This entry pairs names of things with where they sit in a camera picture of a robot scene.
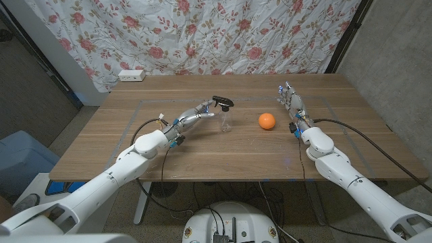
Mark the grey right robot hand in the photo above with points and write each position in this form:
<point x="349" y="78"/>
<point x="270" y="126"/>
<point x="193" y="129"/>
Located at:
<point x="295" y="104"/>

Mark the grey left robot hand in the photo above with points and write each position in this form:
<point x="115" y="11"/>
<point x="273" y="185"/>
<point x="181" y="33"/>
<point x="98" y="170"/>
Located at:
<point x="189" y="118"/>

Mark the clear plastic spray bottle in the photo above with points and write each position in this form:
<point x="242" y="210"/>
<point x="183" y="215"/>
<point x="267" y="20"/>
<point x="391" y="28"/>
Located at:
<point x="226" y="121"/>

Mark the person's bare forearm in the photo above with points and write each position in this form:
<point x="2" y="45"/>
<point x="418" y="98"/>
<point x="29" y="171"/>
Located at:
<point x="5" y="209"/>

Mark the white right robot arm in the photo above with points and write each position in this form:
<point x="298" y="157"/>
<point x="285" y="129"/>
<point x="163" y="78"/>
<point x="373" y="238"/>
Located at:
<point x="361" y="189"/>

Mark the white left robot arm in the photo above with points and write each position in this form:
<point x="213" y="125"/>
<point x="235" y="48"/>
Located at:
<point x="87" y="195"/>

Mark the orange fruit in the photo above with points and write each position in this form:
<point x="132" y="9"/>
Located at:
<point x="267" y="121"/>

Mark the white power strip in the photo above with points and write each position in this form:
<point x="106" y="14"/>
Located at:
<point x="131" y="75"/>

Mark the black round floor disc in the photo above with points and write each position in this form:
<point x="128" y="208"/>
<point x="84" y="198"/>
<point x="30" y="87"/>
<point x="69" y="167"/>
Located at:
<point x="164" y="189"/>

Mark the black backdrop stand pole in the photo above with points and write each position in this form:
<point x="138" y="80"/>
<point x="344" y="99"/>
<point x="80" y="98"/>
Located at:
<point x="347" y="37"/>

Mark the floral print backdrop cloth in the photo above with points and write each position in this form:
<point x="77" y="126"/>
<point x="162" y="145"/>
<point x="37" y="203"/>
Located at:
<point x="202" y="33"/>

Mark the white table leg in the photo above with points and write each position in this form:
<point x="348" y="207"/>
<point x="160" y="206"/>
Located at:
<point x="141" y="206"/>

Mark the grey table leg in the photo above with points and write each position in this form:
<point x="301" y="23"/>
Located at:
<point x="317" y="206"/>

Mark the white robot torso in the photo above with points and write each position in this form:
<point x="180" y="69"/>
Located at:
<point x="233" y="222"/>

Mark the blue plastic bin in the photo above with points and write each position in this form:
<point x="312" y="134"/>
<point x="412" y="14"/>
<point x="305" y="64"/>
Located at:
<point x="23" y="155"/>

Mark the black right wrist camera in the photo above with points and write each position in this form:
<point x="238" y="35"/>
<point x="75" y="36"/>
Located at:
<point x="293" y="128"/>

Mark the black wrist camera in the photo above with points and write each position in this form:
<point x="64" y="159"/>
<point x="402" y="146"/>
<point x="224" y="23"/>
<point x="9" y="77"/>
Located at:
<point x="293" y="128"/>
<point x="177" y="141"/>

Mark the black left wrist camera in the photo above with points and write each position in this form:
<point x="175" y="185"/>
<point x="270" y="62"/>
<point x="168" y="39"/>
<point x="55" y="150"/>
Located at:
<point x="177" y="141"/>

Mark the dark door frame strip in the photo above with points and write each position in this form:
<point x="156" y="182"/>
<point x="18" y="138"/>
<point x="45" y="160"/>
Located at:
<point x="50" y="72"/>

